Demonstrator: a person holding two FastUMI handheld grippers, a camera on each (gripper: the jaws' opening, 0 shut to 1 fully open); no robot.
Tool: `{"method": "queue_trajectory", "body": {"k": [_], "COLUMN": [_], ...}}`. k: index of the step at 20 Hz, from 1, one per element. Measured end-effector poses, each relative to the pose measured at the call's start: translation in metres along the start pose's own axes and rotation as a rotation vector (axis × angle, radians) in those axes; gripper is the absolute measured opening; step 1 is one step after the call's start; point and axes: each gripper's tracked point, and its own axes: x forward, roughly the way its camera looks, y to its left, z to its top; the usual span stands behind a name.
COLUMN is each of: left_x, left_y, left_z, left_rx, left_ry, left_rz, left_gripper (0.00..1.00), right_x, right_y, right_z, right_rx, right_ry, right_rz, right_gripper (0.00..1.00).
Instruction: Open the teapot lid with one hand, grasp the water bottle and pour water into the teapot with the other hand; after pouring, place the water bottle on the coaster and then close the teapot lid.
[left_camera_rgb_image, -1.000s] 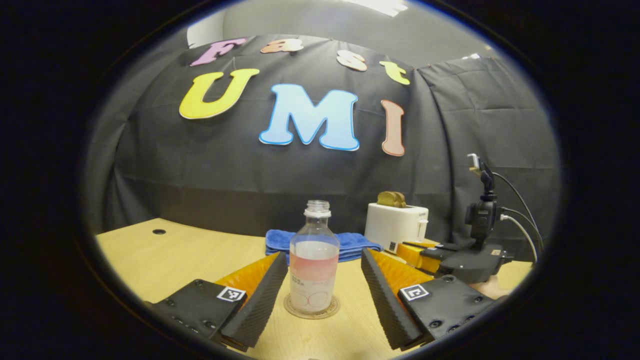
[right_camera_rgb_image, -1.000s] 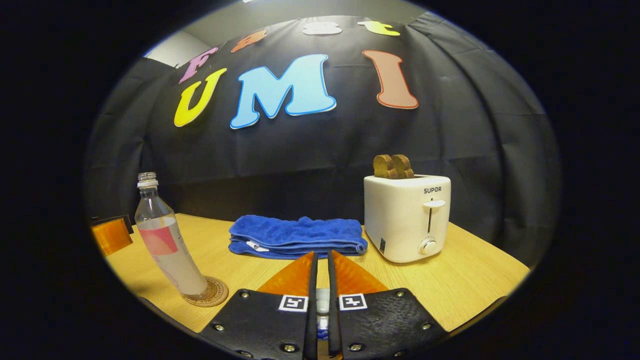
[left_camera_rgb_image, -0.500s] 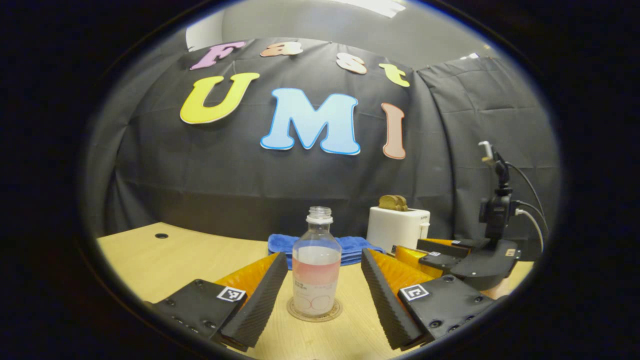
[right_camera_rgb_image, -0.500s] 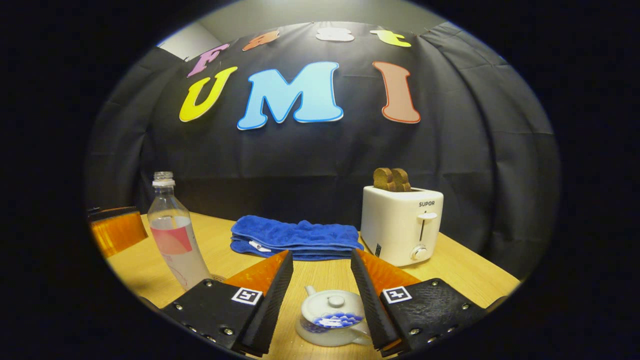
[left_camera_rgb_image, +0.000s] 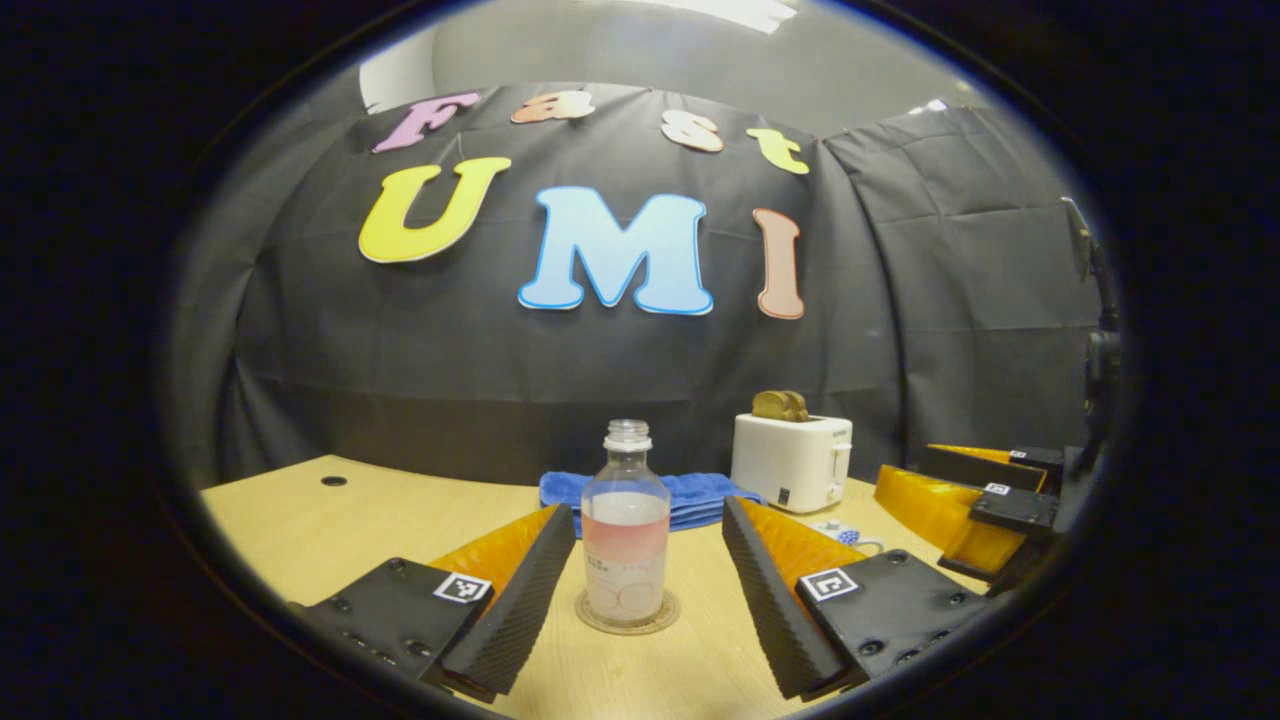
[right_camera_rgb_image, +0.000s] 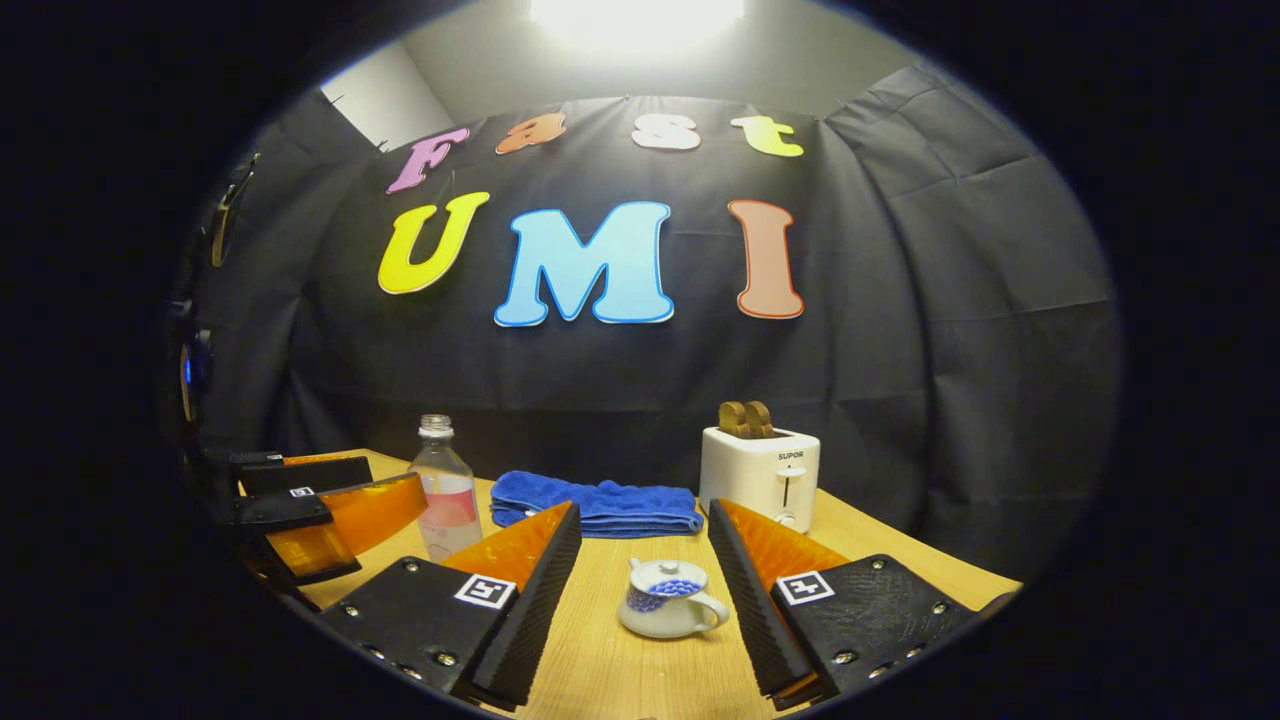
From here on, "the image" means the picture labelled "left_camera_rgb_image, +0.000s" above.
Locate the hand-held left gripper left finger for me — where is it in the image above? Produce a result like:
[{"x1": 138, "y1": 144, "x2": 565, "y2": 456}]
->
[{"x1": 290, "y1": 503, "x2": 579, "y2": 704}]

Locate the white toaster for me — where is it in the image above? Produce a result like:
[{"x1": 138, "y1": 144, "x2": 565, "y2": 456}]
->
[{"x1": 731, "y1": 412, "x2": 854, "y2": 514}]

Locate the large ceiling light panel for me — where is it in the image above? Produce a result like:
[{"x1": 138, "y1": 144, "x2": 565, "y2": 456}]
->
[{"x1": 640, "y1": 0, "x2": 801, "y2": 34}]

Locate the black backdrop cloth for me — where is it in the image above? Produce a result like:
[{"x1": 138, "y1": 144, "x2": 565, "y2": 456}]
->
[{"x1": 165, "y1": 82, "x2": 1116, "y2": 501}]

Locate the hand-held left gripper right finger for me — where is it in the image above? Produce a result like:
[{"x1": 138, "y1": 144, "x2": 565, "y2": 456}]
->
[{"x1": 722, "y1": 495, "x2": 991, "y2": 701}]

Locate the clear plastic water bottle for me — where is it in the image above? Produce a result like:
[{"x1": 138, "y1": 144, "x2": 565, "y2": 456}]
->
[{"x1": 580, "y1": 419, "x2": 672, "y2": 626}]

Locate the round wooden coaster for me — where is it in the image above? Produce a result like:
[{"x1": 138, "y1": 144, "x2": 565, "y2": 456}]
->
[{"x1": 574, "y1": 588, "x2": 681, "y2": 637}]

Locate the folded blue towel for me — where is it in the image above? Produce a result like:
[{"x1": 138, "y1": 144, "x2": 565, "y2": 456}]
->
[{"x1": 539, "y1": 470, "x2": 766, "y2": 536}]

